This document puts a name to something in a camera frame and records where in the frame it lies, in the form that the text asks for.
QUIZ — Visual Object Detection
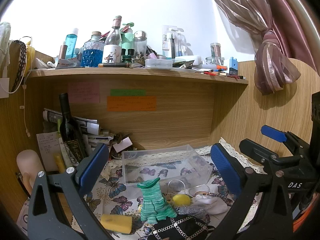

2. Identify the yellow soft ball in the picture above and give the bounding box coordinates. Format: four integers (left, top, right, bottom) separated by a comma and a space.
171, 194, 191, 207

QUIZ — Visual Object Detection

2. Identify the green knitted sock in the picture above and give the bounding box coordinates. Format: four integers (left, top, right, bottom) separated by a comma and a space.
137, 178, 177, 224

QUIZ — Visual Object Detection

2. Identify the white cloth with bangles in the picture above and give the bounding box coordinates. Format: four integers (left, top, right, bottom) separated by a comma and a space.
187, 184, 229, 216

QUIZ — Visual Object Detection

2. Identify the beige rounded plastic object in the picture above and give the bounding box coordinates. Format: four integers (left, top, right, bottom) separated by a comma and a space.
16, 150, 45, 194

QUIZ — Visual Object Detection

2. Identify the stack of papers and boxes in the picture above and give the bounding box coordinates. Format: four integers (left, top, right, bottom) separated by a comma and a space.
36, 107, 118, 170

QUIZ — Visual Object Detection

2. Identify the yellow sponge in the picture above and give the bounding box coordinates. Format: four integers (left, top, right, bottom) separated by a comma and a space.
100, 214, 132, 234

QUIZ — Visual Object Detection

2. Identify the blue stamp box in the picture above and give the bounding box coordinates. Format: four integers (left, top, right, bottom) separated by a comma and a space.
229, 57, 238, 75

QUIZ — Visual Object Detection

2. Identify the clear plastic storage box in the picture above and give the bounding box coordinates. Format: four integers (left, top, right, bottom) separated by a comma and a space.
122, 145, 213, 187

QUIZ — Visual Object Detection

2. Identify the dark wine bottle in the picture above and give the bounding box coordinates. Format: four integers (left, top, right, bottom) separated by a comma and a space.
59, 93, 88, 163

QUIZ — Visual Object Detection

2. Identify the small white card box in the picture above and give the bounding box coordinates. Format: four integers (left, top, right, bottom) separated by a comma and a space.
112, 137, 132, 153

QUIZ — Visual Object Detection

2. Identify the pink striped curtain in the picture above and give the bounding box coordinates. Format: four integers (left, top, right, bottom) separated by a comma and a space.
214, 0, 319, 95

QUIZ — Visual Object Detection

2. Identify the pink sticky note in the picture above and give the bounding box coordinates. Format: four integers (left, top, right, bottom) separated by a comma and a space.
68, 81, 100, 103

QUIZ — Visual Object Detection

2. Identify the orange sticky note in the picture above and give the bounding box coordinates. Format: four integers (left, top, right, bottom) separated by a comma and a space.
107, 96, 157, 112

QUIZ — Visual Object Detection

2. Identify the clear flat plastic case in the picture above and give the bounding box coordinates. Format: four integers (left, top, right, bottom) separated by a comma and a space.
145, 59, 173, 69

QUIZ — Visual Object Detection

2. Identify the green sticky note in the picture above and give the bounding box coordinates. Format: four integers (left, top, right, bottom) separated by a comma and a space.
110, 89, 146, 96

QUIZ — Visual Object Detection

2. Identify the wooden shelf board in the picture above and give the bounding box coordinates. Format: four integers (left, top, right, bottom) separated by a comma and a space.
29, 67, 248, 85

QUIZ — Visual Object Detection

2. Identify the clear glass jar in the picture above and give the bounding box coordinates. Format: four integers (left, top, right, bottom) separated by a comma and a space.
133, 30, 147, 56

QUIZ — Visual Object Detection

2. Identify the blue liquid glass bottle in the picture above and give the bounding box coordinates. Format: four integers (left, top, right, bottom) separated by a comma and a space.
80, 31, 104, 67

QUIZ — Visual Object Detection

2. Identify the mint green pump bottle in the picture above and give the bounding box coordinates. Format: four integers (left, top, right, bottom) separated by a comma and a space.
120, 22, 134, 55

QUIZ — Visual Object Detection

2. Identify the tall blue toner bottle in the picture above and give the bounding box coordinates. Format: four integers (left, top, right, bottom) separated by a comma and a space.
65, 28, 78, 59

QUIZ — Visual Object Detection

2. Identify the clear bottle with label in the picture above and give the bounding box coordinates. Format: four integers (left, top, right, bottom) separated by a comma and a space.
102, 15, 122, 63

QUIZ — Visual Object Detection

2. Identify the black chain-pattern pouch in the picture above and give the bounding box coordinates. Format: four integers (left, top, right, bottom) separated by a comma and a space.
148, 215, 209, 240

